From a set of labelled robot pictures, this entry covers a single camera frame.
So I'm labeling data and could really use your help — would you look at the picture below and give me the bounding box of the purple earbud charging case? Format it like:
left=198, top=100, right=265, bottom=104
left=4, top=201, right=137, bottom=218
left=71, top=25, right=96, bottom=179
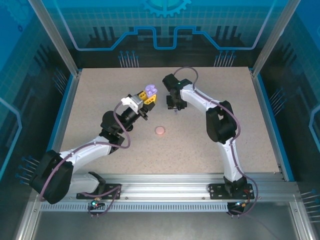
left=145, top=84, right=158, bottom=97

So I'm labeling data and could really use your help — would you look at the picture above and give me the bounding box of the small connector with LEDs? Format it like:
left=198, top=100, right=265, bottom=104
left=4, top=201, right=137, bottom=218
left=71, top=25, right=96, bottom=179
left=87, top=197, right=106, bottom=210
left=228, top=199, right=251, bottom=210

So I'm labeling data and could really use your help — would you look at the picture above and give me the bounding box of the grey metal lower tray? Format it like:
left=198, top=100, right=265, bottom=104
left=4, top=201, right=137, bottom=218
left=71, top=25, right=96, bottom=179
left=14, top=194, right=320, bottom=240

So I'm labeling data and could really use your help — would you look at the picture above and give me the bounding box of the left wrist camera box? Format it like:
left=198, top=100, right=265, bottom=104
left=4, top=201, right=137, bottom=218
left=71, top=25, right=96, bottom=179
left=120, top=93, right=144, bottom=113

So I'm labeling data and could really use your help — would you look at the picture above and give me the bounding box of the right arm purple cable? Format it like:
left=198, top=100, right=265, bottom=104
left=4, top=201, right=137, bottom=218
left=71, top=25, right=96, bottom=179
left=173, top=66, right=260, bottom=218

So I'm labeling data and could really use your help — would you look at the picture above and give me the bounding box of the aluminium table side rail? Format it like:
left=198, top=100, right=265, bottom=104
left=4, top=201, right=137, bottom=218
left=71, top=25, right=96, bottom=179
left=37, top=71, right=82, bottom=182
left=249, top=68, right=296, bottom=182

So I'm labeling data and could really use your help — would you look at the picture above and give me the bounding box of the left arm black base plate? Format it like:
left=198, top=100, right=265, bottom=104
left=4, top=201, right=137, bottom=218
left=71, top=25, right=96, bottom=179
left=76, top=183, right=123, bottom=200

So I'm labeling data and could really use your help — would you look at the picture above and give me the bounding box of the aluminium mounting rail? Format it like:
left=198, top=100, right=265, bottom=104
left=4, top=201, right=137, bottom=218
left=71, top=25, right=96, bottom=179
left=32, top=173, right=301, bottom=203

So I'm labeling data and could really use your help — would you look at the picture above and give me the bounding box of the aluminium frame post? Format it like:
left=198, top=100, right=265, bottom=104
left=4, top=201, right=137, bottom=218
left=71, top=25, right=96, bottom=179
left=27, top=0, right=83, bottom=78
left=250, top=0, right=303, bottom=78

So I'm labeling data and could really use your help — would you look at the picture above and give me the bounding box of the slotted grey cable duct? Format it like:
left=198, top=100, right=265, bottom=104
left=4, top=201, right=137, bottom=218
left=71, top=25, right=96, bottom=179
left=39, top=202, right=230, bottom=213

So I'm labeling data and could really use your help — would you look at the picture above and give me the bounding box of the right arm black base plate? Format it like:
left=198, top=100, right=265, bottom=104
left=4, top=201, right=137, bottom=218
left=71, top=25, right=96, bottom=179
left=208, top=183, right=256, bottom=200

